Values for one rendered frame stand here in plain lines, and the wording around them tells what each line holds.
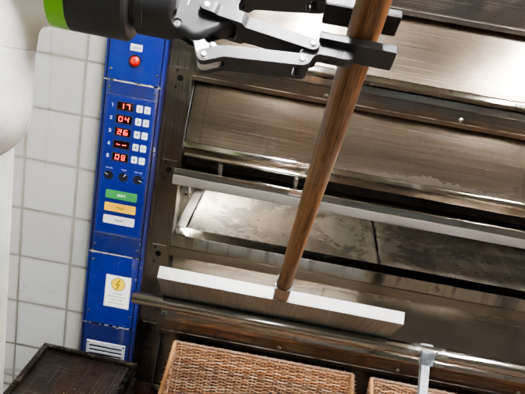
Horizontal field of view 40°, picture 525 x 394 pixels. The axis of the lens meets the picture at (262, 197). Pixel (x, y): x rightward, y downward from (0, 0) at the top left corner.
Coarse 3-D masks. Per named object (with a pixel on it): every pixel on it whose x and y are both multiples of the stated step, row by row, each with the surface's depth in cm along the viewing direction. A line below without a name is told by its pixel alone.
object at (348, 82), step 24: (360, 0) 60; (384, 0) 59; (360, 24) 62; (336, 72) 72; (360, 72) 69; (336, 96) 75; (336, 120) 79; (336, 144) 84; (312, 168) 93; (312, 192) 99; (312, 216) 108; (288, 264) 133
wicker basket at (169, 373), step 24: (168, 360) 210; (192, 360) 217; (216, 360) 216; (240, 360) 216; (264, 360) 216; (168, 384) 215; (192, 384) 217; (216, 384) 217; (240, 384) 217; (264, 384) 217; (288, 384) 216; (312, 384) 216
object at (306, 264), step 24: (192, 240) 208; (216, 240) 209; (240, 240) 212; (312, 264) 208; (336, 264) 207; (360, 264) 210; (408, 288) 208; (432, 288) 207; (456, 288) 206; (480, 288) 208; (504, 288) 210
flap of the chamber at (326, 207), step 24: (192, 168) 199; (216, 168) 205; (240, 192) 186; (264, 192) 186; (336, 192) 201; (360, 216) 186; (384, 216) 185; (456, 216) 199; (480, 240) 185; (504, 240) 185
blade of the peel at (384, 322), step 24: (168, 288) 167; (192, 288) 163; (216, 288) 159; (240, 288) 159; (264, 288) 159; (264, 312) 172; (288, 312) 167; (312, 312) 163; (336, 312) 159; (360, 312) 159; (384, 312) 159; (384, 336) 172
